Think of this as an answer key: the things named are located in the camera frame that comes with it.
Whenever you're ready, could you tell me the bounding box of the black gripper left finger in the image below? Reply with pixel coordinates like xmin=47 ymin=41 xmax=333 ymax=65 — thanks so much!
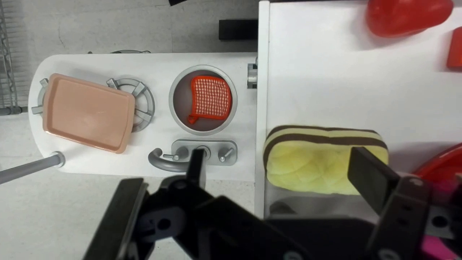
xmin=82 ymin=178 xmax=148 ymax=260

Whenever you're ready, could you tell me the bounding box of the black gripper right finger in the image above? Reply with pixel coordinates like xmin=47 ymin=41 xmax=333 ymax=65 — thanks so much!
xmin=346 ymin=146 xmax=431 ymax=260

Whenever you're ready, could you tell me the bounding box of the yellow striped plush sponge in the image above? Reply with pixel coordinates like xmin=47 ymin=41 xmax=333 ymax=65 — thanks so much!
xmin=261 ymin=124 xmax=389 ymax=197

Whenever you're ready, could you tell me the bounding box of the white toy sink counter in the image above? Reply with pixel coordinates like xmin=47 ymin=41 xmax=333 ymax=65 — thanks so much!
xmin=27 ymin=51 xmax=259 ymax=184

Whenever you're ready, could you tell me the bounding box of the pink toy tray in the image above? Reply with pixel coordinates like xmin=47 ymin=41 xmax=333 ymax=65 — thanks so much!
xmin=40 ymin=72 xmax=137 ymax=155

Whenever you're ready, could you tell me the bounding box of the grey toy faucet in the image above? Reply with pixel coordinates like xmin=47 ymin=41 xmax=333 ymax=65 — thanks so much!
xmin=145 ymin=137 xmax=239 ymax=173

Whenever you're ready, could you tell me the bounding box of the white toy kitchen cabinet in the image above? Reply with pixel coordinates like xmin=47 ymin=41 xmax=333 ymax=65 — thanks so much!
xmin=253 ymin=0 xmax=462 ymax=221

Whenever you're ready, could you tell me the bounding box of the orange toy strainer basket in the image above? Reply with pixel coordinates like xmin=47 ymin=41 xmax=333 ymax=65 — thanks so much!
xmin=186 ymin=74 xmax=233 ymax=127

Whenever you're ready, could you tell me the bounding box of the orange rectangular block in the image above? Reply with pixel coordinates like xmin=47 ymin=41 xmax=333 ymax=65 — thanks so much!
xmin=444 ymin=26 xmax=462 ymax=72

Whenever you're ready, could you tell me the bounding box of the red toy pepper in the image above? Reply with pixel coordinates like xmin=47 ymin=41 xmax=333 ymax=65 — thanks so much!
xmin=365 ymin=0 xmax=454 ymax=39

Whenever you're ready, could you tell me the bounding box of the black rectangular block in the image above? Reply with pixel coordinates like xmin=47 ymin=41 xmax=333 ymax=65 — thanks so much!
xmin=217 ymin=17 xmax=258 ymax=42

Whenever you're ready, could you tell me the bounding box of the metal wire grate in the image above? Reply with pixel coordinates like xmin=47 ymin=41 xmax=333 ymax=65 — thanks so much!
xmin=0 ymin=0 xmax=24 ymax=114

